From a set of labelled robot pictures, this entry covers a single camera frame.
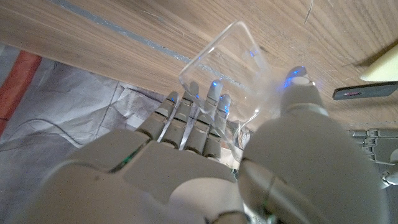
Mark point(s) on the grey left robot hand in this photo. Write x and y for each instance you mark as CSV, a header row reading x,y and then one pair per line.
x,y
382,146

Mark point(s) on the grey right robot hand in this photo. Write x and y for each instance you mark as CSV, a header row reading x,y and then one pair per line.
x,y
161,174

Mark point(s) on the clear plastic cup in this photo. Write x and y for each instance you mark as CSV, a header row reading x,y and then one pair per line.
x,y
224,56

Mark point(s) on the yellow sponge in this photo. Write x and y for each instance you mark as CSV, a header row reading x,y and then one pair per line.
x,y
385,67

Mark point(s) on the black smartphone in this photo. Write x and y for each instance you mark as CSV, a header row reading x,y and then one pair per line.
x,y
367,91

